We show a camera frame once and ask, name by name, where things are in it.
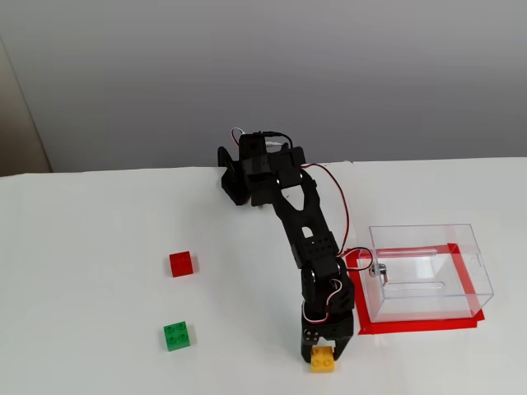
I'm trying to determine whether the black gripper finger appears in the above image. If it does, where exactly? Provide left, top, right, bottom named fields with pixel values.
left=299, top=327, right=324, bottom=364
left=332, top=336, right=355, bottom=361

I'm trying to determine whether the transparent plastic box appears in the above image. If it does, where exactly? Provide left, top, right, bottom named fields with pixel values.
left=357, top=223, right=495, bottom=324

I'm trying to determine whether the red lego brick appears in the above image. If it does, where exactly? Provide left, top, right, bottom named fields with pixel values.
left=168, top=250, right=194, bottom=278

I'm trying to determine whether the silver cylinder lock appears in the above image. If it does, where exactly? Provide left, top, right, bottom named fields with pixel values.
left=369, top=262, right=390, bottom=285

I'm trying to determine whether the black table clamp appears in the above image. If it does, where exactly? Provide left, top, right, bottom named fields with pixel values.
left=217, top=146, right=240, bottom=182

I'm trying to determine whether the red tape frame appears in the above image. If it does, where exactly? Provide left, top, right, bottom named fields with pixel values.
left=344, top=242, right=486, bottom=337

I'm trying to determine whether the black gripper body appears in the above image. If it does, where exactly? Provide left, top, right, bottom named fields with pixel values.
left=300, top=310, right=356, bottom=342

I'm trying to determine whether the green lego brick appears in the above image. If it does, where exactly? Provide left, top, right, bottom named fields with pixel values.
left=163, top=320, right=193, bottom=353

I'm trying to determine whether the yellow lego brick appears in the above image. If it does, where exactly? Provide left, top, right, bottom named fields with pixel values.
left=310, top=346, right=337, bottom=374

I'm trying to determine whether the red white black servo cable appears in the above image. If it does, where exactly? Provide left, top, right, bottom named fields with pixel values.
left=301, top=163, right=378, bottom=275
left=230, top=128, right=294, bottom=151
left=301, top=278, right=344, bottom=324

